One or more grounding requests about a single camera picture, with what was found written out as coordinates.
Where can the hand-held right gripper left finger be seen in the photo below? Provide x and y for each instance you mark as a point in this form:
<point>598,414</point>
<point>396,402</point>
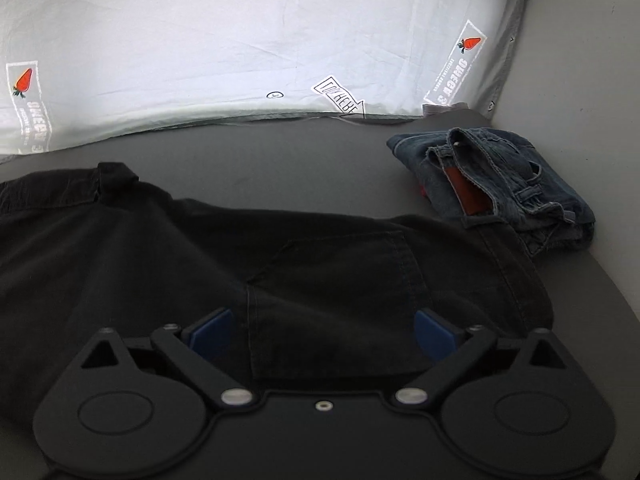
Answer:
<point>212,332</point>

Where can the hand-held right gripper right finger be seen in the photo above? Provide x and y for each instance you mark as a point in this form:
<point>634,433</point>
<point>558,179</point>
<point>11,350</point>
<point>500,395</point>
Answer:
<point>432,332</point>

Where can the black pants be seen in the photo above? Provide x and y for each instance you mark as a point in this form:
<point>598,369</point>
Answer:
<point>150,260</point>

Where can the folded blue jeans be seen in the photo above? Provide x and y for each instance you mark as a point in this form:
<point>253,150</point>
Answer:
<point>500,175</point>

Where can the white printed sheet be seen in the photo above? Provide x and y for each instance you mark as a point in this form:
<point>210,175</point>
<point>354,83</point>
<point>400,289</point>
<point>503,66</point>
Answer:
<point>225,45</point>

